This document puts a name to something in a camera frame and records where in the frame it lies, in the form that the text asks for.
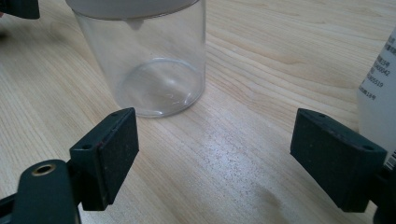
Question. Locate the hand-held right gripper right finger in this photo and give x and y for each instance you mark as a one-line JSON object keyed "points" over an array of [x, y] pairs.
{"points": [[336, 158]]}

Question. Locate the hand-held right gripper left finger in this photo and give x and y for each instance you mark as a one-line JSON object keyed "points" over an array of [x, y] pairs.
{"points": [[106, 158]]}

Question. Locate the white printed plastic bag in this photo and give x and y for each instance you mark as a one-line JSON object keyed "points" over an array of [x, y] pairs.
{"points": [[379, 109]]}

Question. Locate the clear jar with hinged lid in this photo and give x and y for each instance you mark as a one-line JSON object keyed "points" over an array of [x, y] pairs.
{"points": [[155, 62]]}

